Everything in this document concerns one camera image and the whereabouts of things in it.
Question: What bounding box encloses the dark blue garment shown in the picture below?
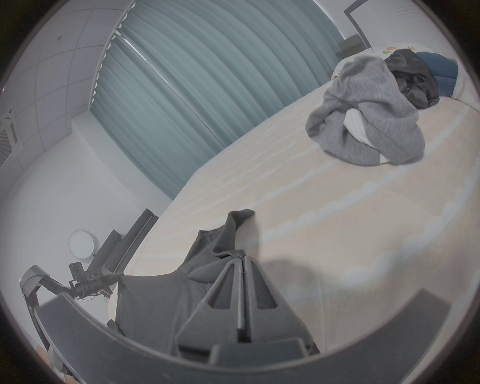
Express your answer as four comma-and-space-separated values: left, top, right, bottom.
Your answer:
415, 52, 459, 97

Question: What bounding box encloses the black garment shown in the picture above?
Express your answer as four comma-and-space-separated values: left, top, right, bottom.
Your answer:
385, 48, 440, 110

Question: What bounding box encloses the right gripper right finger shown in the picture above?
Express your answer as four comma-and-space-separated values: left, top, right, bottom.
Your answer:
244, 254, 321, 355

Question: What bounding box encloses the black T-shirt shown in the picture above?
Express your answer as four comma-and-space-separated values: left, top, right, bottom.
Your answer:
107, 210, 256, 357

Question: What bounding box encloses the blue-green curtain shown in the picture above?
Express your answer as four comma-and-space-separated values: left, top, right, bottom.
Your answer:
90, 35, 226, 201
120, 0, 346, 151

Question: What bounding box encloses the grey bedside table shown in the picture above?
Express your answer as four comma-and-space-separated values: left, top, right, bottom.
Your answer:
337, 34, 366, 57

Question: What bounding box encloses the white ceiling air vent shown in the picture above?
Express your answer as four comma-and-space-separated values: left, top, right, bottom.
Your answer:
0, 108, 24, 166

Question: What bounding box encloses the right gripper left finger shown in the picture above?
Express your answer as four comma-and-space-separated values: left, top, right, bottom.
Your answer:
175, 253, 245, 364

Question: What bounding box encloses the white printed pillow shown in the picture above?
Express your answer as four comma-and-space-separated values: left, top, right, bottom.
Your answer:
330, 45, 417, 81

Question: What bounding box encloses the grey garment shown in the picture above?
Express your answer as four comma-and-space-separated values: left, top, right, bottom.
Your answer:
305, 55, 426, 166

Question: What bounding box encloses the bed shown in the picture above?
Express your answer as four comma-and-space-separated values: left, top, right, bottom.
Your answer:
109, 0, 477, 361

